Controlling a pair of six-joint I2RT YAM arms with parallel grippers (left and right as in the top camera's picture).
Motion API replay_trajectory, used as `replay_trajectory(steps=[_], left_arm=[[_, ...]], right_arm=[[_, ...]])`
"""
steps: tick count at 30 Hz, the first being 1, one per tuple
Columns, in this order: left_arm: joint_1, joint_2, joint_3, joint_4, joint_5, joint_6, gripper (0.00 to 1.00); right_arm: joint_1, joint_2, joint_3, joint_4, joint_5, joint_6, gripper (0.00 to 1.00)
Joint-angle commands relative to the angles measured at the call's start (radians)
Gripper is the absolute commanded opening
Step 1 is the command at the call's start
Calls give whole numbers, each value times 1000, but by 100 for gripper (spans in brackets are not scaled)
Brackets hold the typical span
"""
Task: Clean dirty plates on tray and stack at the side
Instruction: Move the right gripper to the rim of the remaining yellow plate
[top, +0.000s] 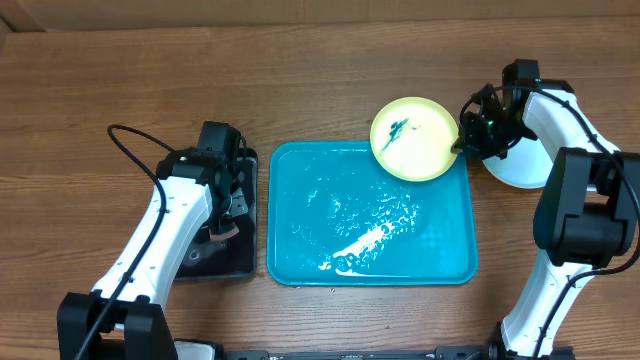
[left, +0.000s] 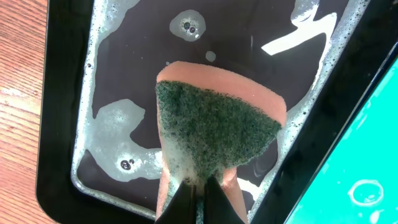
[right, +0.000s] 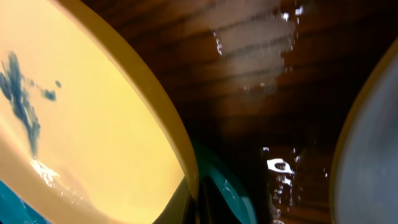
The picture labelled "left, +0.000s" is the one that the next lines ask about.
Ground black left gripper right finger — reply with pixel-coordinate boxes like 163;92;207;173
203;176;244;224

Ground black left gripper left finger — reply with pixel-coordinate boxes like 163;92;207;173
155;182;197;224

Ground pink sponge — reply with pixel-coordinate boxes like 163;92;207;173
155;62;287;223

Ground black water tray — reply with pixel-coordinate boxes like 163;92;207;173
36;0;397;223

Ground teal plastic tray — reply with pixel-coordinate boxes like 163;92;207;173
286;62;397;224

